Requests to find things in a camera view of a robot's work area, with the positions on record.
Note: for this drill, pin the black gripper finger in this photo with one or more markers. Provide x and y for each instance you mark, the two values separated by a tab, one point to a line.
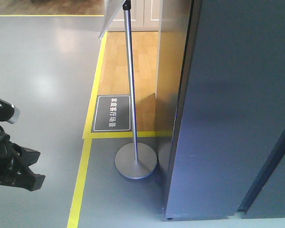
27	179
23	157

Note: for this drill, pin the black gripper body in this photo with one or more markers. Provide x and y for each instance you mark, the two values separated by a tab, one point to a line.
8	162

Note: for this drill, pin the fridge door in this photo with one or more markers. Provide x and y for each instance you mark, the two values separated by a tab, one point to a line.
220	101

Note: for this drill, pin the yellow floor tape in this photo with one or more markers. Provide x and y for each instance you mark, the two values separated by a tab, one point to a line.
47	69

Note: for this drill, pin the black floor sign sticker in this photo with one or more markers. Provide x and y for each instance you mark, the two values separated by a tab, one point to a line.
112	113

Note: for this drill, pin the silver sign stand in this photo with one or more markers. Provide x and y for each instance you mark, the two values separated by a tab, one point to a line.
134	160

